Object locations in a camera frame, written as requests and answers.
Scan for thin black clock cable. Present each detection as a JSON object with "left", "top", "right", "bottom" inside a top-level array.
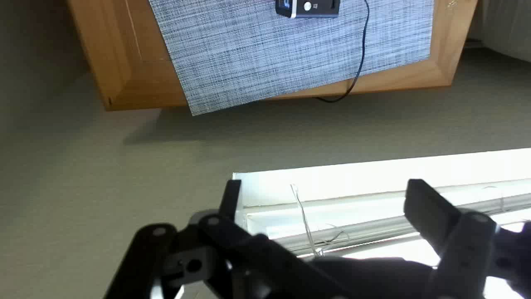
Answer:
[{"left": 315, "top": 0, "right": 372, "bottom": 105}]

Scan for white bed sheet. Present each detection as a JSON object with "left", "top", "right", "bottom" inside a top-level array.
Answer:
[{"left": 473, "top": 0, "right": 531, "bottom": 63}]

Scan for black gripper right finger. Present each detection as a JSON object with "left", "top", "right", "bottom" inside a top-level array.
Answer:
[{"left": 403, "top": 178, "right": 531, "bottom": 299}]

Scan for white window blinds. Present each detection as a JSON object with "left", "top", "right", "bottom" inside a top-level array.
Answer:
[{"left": 230, "top": 146, "right": 531, "bottom": 262}]

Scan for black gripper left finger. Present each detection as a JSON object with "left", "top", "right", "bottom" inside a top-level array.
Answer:
[{"left": 103, "top": 179, "right": 355, "bottom": 299}]

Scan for wooden side table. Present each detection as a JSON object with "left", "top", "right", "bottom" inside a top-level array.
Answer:
[{"left": 66, "top": 0, "right": 479, "bottom": 113}]

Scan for grey woven placemat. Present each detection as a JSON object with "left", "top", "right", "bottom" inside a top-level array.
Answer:
[{"left": 146, "top": 0, "right": 436, "bottom": 118}]

